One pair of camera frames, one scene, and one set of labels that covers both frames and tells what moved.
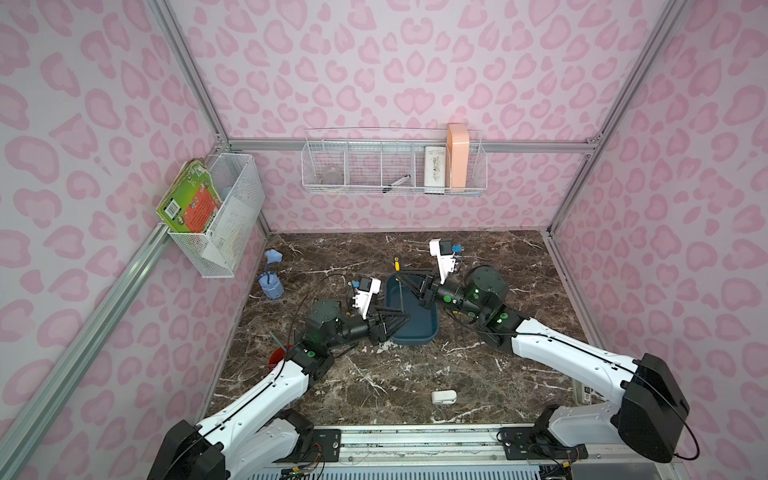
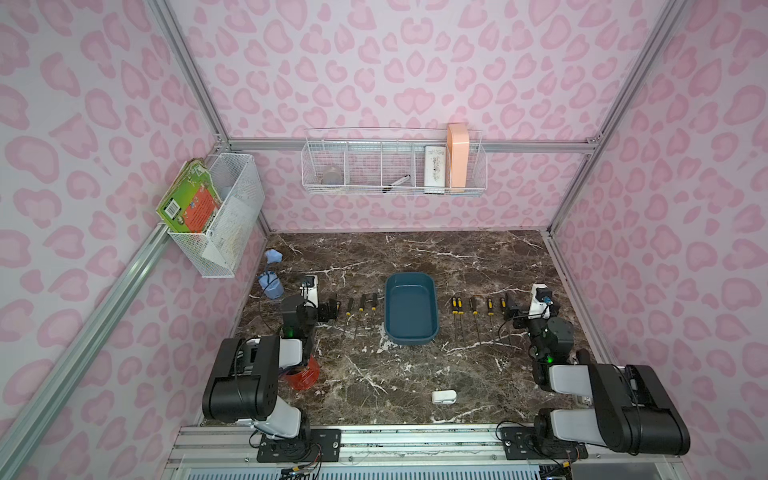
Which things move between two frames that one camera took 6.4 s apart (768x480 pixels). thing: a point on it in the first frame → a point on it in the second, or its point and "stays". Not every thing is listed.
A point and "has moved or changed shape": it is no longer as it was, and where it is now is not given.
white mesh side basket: [219, 252] stays
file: [398, 269] has moved or changed shape
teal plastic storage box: [422, 326] stays
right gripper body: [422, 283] → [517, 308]
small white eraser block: [444, 397] stays
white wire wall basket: [432, 162] stays
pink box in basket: [458, 144] stays
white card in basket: [434, 170] stays
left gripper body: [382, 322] → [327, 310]
